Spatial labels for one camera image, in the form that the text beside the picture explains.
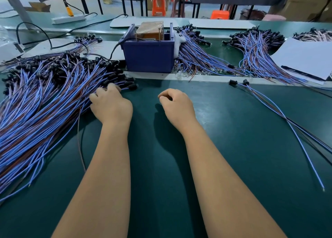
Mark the person's left hand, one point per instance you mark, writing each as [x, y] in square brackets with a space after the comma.
[111, 108]

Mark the person's right hand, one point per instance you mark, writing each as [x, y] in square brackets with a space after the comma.
[179, 111]

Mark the blue plastic tester box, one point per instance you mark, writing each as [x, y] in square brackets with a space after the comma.
[148, 59]

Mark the person's right forearm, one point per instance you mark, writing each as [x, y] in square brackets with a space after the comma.
[228, 188]

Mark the person's left forearm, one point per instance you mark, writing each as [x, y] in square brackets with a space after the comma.
[96, 188]

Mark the white power strip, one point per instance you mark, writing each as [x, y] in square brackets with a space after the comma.
[67, 19]

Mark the white flat mat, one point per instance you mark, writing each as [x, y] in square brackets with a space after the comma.
[106, 48]
[148, 22]
[223, 23]

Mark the brown cardboard block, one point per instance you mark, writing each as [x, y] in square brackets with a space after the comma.
[150, 30]

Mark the orange plastic stool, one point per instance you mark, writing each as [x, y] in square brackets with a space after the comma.
[158, 6]
[220, 15]

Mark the orange plug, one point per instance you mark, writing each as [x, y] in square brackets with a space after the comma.
[69, 11]

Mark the white plastic device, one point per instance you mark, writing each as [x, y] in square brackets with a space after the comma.
[9, 52]

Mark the open cardboard box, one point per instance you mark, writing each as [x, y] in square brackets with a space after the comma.
[38, 7]

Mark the black pen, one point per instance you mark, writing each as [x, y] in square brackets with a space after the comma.
[304, 73]

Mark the pink plastic stool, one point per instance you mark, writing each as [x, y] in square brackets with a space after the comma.
[275, 17]

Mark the white paper sheet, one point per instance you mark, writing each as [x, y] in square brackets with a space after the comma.
[306, 56]

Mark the grey metal pole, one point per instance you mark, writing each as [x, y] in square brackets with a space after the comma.
[14, 4]

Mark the stack of large cardboard boxes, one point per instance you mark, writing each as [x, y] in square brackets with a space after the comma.
[306, 2]

